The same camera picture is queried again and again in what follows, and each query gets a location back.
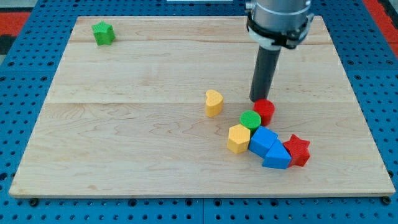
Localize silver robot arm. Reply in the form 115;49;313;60
245;0;313;51

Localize yellow heart block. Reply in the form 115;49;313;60
205;90;224;117

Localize yellow hexagon block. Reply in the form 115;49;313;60
227;124;251;154

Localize green cylinder block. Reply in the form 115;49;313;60
239;110;262;133

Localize wooden board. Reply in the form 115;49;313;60
9;16;396;198

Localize red cylinder block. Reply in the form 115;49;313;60
253;99;275;126

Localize blue cube block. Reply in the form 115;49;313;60
248;126;278;158

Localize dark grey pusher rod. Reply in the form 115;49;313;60
249;47;280;102

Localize blue triangle block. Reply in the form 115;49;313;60
262;139;292;169

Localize red star block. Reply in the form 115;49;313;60
282;134;310;167

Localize green star block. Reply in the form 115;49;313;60
91;21;116;45

